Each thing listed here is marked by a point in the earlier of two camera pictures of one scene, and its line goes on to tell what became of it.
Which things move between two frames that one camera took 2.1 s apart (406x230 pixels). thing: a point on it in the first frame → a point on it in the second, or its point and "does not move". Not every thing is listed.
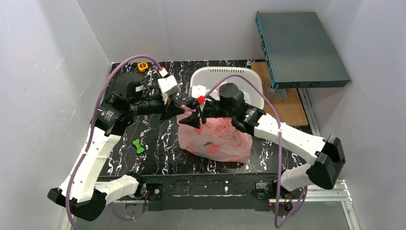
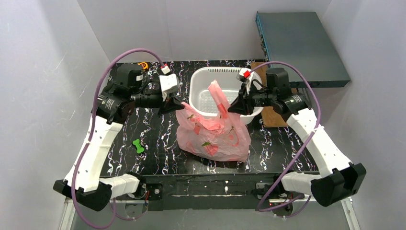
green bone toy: x=139 y=148 does not move
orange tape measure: x=142 y=66 does not move
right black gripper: x=202 y=112 → x=249 y=101
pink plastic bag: x=217 y=138 does not move
